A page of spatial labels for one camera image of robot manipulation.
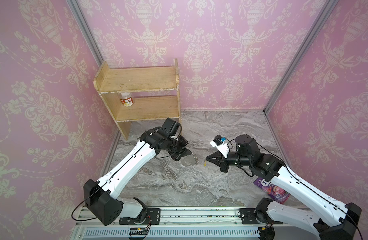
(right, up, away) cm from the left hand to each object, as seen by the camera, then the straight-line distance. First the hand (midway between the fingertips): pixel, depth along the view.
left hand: (194, 152), depth 70 cm
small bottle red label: (-40, +28, +20) cm, 53 cm away
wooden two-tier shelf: (-41, +36, +43) cm, 69 cm away
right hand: (+6, -2, -3) cm, 7 cm away
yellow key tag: (+5, -5, -2) cm, 7 cm away
